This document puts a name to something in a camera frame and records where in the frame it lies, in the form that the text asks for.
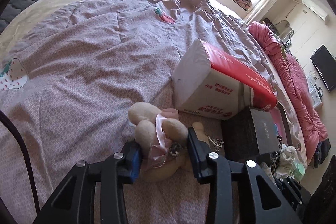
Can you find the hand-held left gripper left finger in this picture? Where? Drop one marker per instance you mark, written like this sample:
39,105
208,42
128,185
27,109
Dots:
134,163

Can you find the cream rabbit plush pink ribbon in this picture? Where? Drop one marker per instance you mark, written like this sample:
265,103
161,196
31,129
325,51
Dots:
149,129

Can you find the dark blue box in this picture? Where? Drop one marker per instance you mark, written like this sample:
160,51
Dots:
246,132

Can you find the black television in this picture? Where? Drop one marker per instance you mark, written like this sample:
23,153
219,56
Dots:
324,66

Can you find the white dresser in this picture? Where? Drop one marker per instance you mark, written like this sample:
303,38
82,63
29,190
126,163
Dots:
313,90

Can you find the pink quilt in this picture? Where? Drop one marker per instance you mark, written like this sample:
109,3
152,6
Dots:
294,82

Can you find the patterned cushion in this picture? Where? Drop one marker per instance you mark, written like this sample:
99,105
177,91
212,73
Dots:
242,1

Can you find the leopard print cloth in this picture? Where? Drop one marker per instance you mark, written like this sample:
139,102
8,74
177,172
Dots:
274,161

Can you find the green round lid jar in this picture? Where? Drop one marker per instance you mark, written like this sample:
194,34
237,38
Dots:
299,170

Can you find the pink picture book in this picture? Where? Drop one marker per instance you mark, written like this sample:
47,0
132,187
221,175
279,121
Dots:
277,127

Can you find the printed pink blanket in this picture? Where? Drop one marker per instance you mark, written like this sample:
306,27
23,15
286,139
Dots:
92,69

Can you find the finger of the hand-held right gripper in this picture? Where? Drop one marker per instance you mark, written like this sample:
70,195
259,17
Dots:
284,184

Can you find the white framed mirror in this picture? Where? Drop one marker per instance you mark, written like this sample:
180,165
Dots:
283,29

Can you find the cream bed sheet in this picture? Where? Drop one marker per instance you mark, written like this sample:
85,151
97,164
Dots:
34,11

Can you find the white air conditioner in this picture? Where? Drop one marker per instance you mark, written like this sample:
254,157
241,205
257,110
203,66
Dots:
315,8

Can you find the white floral cloth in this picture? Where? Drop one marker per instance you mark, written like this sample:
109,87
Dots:
287,158

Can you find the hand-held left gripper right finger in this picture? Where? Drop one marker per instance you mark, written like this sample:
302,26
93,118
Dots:
194,155

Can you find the red and white carton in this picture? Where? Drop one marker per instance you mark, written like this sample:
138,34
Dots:
204,82

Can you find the dark cloth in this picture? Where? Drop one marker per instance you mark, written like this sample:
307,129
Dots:
321,153

